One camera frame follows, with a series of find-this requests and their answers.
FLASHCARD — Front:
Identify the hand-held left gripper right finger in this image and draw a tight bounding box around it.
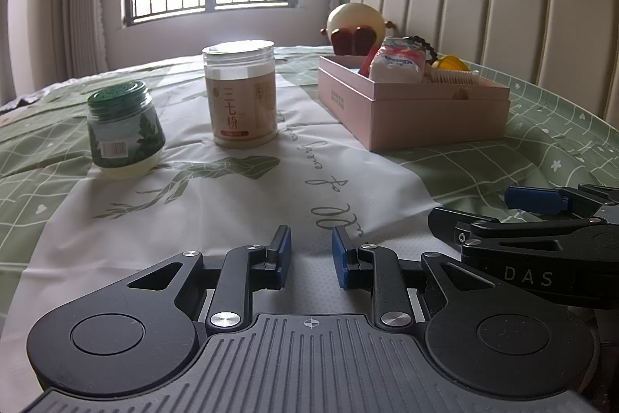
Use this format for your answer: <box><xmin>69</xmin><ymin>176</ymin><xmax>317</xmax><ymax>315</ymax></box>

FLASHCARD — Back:
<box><xmin>331</xmin><ymin>229</ymin><xmax>500</xmax><ymax>329</ymax></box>

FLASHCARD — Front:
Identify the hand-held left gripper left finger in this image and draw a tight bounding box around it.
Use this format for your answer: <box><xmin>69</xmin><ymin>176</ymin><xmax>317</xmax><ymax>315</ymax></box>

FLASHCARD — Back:
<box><xmin>127</xmin><ymin>225</ymin><xmax>293</xmax><ymax>331</ymax></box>

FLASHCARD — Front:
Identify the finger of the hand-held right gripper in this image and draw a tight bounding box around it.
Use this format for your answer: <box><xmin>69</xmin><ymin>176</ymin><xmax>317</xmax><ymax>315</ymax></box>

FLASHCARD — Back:
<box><xmin>502</xmin><ymin>183</ymin><xmax>619</xmax><ymax>219</ymax></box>
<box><xmin>428</xmin><ymin>206</ymin><xmax>601</xmax><ymax>260</ymax></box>

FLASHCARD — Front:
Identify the pink cardboard box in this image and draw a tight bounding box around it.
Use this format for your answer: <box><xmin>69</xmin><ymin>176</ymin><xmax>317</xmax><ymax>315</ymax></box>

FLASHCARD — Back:
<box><xmin>318</xmin><ymin>53</ymin><xmax>512</xmax><ymax>153</ymax></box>

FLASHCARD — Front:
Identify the yellow toy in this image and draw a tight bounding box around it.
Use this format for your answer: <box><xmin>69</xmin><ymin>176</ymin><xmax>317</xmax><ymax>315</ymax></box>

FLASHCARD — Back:
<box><xmin>431</xmin><ymin>55</ymin><xmax>470</xmax><ymax>73</ymax></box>

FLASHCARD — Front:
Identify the blue white snack packet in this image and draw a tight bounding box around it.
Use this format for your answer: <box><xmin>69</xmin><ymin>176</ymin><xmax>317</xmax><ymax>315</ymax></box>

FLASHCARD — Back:
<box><xmin>369</xmin><ymin>36</ymin><xmax>431</xmax><ymax>84</ymax></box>

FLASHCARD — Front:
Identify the green checked bed sheet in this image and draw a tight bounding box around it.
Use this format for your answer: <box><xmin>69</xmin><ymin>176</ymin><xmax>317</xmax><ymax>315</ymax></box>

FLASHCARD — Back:
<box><xmin>0</xmin><ymin>45</ymin><xmax>619</xmax><ymax>346</ymax></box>

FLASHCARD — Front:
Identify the white printed cloth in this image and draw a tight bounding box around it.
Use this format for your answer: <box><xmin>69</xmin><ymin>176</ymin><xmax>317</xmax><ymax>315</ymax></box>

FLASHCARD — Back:
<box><xmin>10</xmin><ymin>55</ymin><xmax>446</xmax><ymax>375</ymax></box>

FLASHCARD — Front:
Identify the cotton swab pack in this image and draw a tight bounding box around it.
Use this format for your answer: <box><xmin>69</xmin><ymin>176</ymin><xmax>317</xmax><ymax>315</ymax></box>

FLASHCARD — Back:
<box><xmin>430</xmin><ymin>69</ymin><xmax>480</xmax><ymax>86</ymax></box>

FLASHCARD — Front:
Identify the clear jar with powder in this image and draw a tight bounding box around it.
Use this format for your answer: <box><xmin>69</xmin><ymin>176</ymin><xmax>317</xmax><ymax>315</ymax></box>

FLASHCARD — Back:
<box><xmin>202</xmin><ymin>40</ymin><xmax>280</xmax><ymax>148</ymax></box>

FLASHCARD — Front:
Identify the beige padded headboard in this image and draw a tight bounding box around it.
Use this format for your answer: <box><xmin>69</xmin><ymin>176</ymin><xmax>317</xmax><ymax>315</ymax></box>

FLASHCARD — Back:
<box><xmin>349</xmin><ymin>0</ymin><xmax>619</xmax><ymax>132</ymax></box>

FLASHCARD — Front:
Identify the green lidded jar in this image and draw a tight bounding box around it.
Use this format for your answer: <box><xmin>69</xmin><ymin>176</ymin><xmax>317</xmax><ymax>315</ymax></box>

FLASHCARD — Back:
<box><xmin>86</xmin><ymin>79</ymin><xmax>166</xmax><ymax>175</ymax></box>

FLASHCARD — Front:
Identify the cream round plush toy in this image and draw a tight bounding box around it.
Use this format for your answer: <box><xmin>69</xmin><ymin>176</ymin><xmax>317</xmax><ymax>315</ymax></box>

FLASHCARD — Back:
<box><xmin>318</xmin><ymin>3</ymin><xmax>398</xmax><ymax>56</ymax></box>

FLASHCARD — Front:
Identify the black hair tie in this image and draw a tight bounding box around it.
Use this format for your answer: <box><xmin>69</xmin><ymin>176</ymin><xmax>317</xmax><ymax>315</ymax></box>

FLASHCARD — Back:
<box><xmin>403</xmin><ymin>34</ymin><xmax>439</xmax><ymax>62</ymax></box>

